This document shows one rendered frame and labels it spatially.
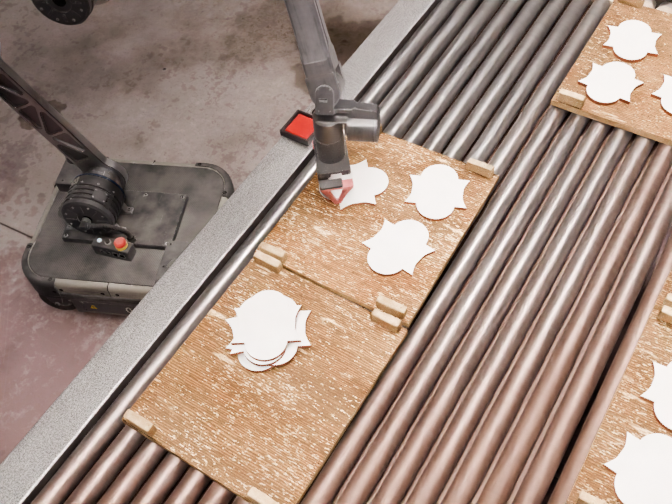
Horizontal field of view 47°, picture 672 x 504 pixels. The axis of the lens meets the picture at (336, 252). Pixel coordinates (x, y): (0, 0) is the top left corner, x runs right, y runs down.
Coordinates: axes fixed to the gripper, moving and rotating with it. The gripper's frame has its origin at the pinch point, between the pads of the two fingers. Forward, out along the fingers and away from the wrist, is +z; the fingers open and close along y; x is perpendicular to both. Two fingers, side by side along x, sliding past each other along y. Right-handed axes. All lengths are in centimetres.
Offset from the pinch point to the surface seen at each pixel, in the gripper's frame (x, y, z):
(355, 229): -2.6, -11.7, 1.7
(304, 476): 14, -61, 2
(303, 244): 8.3, -13.4, 1.7
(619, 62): -70, 24, 0
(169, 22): 55, 191, 95
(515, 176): -38.3, -3.0, 3.2
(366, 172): -7.2, 2.3, 0.8
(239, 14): 23, 189, 95
